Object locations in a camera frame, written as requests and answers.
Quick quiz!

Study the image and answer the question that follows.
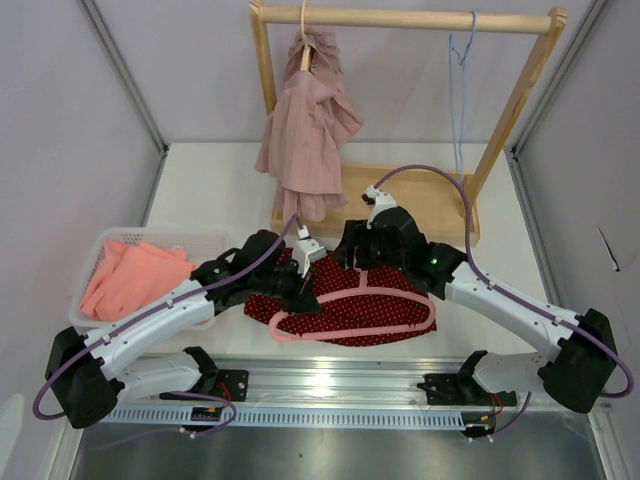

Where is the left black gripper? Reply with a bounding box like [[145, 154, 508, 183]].
[[251, 257, 320, 316]]

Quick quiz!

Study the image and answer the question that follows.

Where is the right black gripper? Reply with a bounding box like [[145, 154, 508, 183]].
[[332, 219, 408, 272]]

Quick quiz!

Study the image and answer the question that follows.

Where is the red polka dot cloth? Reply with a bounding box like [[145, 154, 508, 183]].
[[243, 247, 439, 348]]

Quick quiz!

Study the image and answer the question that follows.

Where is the pink hanger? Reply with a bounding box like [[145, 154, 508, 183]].
[[268, 259, 436, 344]]

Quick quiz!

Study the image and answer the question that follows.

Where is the dusty pink pleated skirt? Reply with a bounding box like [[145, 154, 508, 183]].
[[255, 25, 364, 222]]

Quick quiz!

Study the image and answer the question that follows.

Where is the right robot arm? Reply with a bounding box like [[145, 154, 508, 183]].
[[334, 207, 617, 414]]

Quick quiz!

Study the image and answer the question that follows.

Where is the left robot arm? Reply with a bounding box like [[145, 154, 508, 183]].
[[36, 229, 327, 429]]

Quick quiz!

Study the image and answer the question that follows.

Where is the blue hanger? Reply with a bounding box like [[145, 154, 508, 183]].
[[447, 10, 477, 185]]

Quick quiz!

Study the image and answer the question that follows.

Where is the wooden clothes rack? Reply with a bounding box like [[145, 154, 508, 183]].
[[249, 1, 568, 245]]

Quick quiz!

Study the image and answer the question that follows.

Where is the white plastic basket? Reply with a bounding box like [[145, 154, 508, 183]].
[[69, 227, 230, 328]]

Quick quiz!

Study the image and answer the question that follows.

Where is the salmon orange cloth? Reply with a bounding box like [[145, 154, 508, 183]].
[[79, 239, 197, 322]]

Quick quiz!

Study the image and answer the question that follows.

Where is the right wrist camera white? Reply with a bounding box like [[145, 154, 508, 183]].
[[361, 185, 397, 229]]

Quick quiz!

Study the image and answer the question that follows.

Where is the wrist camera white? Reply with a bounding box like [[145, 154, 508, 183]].
[[361, 185, 397, 229], [291, 226, 327, 277]]

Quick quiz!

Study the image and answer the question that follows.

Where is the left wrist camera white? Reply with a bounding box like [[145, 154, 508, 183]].
[[291, 226, 327, 277]]

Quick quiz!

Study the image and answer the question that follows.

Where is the aluminium mounting rail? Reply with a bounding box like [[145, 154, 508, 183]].
[[114, 353, 611, 411]]

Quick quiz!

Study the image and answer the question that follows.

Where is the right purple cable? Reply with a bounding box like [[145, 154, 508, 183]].
[[372, 164, 632, 399]]

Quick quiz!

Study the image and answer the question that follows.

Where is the purple cable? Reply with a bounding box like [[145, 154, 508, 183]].
[[32, 214, 309, 441], [372, 164, 632, 399]]

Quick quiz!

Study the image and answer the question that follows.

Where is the white slotted cable duct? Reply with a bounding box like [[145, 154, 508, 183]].
[[103, 405, 465, 431]]

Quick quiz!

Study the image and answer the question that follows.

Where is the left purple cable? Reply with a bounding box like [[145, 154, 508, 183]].
[[32, 214, 309, 441]]

